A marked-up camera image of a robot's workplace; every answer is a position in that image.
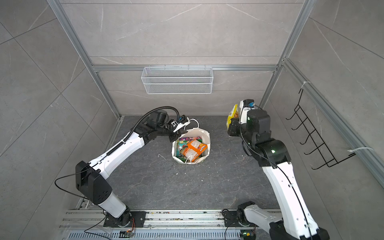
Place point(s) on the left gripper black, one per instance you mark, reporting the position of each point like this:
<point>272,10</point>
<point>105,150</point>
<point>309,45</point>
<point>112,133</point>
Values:
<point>176,134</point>

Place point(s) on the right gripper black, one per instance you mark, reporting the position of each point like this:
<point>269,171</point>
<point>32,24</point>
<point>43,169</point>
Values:
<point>235,124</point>

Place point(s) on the yellow snack packet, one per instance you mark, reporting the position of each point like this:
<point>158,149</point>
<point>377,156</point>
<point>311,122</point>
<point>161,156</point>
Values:
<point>234,114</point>

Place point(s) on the floral paper bag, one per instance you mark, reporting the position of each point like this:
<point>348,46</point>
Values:
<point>194,132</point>

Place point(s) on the orange snack packet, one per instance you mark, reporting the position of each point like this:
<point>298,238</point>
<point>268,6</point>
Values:
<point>193,150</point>

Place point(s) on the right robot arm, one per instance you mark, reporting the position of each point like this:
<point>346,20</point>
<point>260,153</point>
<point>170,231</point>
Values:
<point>296,222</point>

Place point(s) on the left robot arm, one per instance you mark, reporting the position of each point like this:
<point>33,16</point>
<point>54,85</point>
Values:
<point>91,177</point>

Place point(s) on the green snack packet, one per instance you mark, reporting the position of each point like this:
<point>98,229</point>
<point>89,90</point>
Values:
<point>182,142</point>

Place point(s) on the small green circuit board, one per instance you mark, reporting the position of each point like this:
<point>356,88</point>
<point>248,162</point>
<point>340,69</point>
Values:
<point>247,235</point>

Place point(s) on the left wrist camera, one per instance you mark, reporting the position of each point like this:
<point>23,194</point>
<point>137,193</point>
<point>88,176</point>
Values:
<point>181,123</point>

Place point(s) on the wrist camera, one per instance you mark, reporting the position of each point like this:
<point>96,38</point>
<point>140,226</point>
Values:
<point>245,106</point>
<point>181,123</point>

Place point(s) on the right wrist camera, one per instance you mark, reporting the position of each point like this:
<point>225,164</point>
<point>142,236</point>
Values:
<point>245,106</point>

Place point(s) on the white wire mesh basket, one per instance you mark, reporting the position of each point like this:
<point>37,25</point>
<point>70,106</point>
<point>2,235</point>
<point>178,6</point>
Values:
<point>177,80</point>

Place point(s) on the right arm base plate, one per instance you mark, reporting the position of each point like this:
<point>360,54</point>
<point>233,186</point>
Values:
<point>231,219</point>

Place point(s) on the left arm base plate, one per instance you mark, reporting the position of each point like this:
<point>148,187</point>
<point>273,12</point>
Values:
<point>126,220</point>

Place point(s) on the black wire hook rack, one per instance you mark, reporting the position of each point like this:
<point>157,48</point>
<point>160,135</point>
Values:
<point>314,136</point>

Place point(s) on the white cable tie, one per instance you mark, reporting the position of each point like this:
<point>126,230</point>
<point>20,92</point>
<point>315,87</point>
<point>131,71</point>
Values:
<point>359,149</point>

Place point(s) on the aluminium mounting rail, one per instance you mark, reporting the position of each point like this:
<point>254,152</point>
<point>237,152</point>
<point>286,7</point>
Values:
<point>155,219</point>

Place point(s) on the aluminium frame profile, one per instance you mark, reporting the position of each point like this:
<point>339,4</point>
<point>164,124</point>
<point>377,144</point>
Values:
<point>369,158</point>

